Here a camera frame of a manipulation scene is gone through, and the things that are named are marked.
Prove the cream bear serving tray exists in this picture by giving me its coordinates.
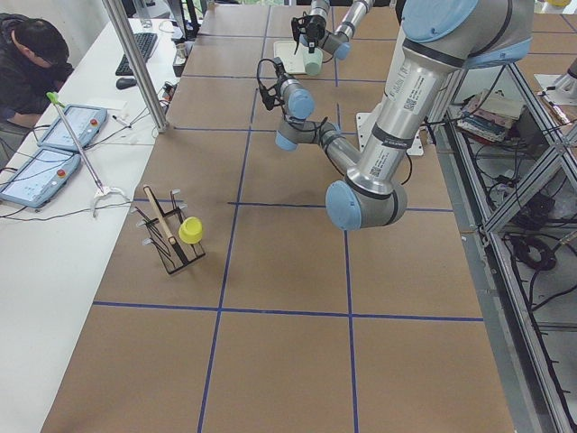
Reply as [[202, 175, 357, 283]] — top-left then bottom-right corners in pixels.
[[273, 40, 307, 75]]

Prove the lower teach pendant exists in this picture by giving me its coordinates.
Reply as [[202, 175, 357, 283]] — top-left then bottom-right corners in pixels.
[[1, 147, 81, 208]]

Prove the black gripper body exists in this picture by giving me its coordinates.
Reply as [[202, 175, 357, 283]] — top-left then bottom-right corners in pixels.
[[272, 57, 293, 97], [303, 15, 325, 53]]

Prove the black computer mouse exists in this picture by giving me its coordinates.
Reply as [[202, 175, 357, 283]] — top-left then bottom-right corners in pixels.
[[115, 77, 137, 90]]

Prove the black wire cup rack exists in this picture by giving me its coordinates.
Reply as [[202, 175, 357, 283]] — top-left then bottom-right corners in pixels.
[[131, 185, 206, 275]]

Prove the reacher grabber stick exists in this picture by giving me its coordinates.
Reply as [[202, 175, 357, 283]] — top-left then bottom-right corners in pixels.
[[46, 92, 131, 218]]

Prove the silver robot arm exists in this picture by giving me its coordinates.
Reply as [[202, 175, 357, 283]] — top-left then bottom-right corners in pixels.
[[267, 0, 534, 231], [291, 0, 397, 60]]

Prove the upper teach pendant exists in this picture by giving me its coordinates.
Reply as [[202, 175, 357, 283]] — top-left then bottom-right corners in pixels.
[[38, 105, 107, 152]]

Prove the person in black jacket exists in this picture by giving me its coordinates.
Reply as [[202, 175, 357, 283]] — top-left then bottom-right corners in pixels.
[[1, 13, 73, 128]]

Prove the light green cup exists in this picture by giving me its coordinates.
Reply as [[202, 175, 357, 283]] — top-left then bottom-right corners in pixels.
[[302, 48, 323, 76]]

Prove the aluminium frame post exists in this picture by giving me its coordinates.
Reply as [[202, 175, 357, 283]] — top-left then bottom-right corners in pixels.
[[103, 0, 168, 134]]

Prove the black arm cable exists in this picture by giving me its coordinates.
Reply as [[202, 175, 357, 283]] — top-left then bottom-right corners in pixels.
[[255, 57, 289, 112]]

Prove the yellow cup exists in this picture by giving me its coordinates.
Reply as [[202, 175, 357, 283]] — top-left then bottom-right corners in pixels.
[[179, 216, 204, 244]]

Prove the metal cup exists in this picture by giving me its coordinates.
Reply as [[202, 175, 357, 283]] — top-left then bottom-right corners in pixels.
[[174, 43, 188, 66]]

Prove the black keyboard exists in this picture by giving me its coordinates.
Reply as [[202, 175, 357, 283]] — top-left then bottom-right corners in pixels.
[[114, 32, 159, 77]]

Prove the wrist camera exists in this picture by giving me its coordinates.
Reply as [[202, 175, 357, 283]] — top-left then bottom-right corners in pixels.
[[258, 83, 279, 111], [290, 14, 309, 43]]

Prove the white side table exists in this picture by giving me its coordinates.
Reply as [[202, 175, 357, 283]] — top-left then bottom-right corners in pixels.
[[1, 25, 158, 432]]

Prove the aluminium frame rack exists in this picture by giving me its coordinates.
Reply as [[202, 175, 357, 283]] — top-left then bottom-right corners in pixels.
[[438, 65, 576, 432]]

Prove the teach pendant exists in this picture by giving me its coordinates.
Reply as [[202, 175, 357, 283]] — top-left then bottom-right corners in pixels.
[[38, 105, 107, 152], [1, 147, 81, 208]]

